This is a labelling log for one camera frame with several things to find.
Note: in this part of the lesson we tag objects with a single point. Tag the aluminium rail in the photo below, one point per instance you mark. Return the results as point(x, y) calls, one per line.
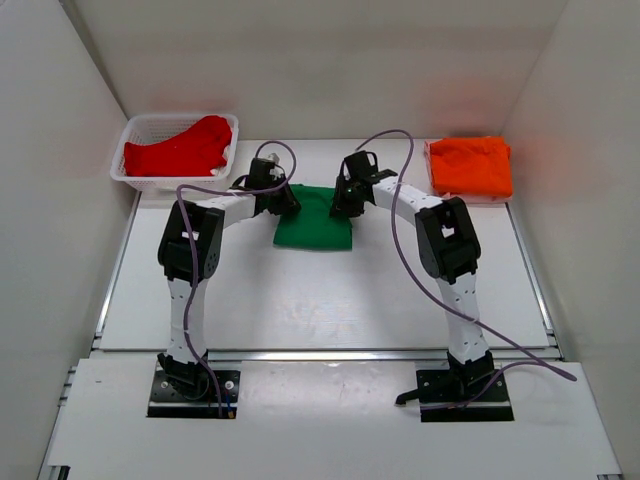
point(550, 353)

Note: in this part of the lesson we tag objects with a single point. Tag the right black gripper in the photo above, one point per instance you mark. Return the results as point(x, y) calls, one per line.
point(340, 208)

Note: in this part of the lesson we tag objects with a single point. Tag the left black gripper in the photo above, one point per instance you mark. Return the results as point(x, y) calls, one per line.
point(288, 205)

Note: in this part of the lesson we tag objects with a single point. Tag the red t shirt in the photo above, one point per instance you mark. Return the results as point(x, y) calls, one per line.
point(196, 152)

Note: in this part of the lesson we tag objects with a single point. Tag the white plastic basket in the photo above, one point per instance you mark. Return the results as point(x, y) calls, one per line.
point(148, 129)

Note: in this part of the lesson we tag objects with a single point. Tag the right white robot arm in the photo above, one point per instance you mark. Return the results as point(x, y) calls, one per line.
point(448, 250)

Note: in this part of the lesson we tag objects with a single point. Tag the green t shirt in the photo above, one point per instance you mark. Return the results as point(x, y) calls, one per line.
point(313, 228)

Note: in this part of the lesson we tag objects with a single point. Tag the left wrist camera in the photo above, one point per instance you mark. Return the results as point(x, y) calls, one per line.
point(273, 161)

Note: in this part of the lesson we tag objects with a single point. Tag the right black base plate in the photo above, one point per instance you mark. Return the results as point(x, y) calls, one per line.
point(442, 398)

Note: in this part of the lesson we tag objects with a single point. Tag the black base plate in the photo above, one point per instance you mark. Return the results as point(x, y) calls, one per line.
point(442, 398)
point(165, 401)

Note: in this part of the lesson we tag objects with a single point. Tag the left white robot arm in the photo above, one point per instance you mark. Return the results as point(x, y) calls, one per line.
point(189, 254)

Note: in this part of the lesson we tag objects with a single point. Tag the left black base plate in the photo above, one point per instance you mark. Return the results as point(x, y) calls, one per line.
point(165, 401)

